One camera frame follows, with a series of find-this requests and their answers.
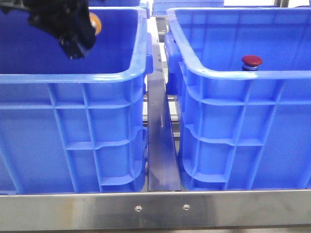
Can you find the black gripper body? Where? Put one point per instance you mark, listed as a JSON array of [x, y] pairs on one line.
[[66, 20]]

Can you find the yellow mushroom push button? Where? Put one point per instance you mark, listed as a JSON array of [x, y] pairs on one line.
[[95, 22]]

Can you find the red mushroom push button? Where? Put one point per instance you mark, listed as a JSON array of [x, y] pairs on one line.
[[251, 62]]

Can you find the rear left blue bin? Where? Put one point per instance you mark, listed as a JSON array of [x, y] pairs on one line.
[[121, 3]]

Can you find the rear centre blue crate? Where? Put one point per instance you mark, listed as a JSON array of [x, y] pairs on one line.
[[159, 7]]

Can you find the left blue plastic bin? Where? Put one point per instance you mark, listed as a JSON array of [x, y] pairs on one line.
[[73, 125]]

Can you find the blue plastic bin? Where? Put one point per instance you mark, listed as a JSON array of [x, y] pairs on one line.
[[242, 130], [73, 125]]

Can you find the right blue plastic bin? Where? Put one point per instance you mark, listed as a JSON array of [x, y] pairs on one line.
[[242, 130]]

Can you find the steel front rack rail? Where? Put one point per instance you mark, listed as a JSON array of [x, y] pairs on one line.
[[156, 210]]

